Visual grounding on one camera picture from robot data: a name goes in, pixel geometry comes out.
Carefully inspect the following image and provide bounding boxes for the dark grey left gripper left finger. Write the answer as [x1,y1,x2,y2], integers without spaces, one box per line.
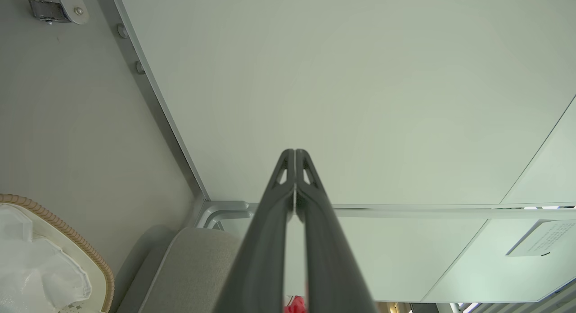
[214,149,296,313]

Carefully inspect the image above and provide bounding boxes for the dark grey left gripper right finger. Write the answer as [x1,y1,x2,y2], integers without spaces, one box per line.
[295,149,378,313]

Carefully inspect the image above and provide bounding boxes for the red garment with white trim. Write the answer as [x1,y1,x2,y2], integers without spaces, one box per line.
[283,296,307,313]

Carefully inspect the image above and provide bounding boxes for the cream laundry basket, woven rim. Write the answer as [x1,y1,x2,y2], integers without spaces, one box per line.
[0,194,115,313]

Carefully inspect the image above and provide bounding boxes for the grey fabric sofa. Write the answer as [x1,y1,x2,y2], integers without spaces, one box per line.
[110,225,246,313]

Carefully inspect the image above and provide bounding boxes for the white printed paper sign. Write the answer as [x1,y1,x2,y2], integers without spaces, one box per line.
[506,219,576,258]

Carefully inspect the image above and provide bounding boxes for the white garment with red print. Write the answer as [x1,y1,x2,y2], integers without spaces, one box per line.
[0,205,93,313]

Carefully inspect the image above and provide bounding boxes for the grey partition post with foot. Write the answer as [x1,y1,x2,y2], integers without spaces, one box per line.
[196,200,576,229]

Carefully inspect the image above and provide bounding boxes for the grey partition base rail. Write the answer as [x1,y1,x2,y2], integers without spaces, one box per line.
[92,0,211,203]

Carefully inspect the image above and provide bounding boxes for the metal caster bracket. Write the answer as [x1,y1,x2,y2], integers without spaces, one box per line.
[28,0,90,26]

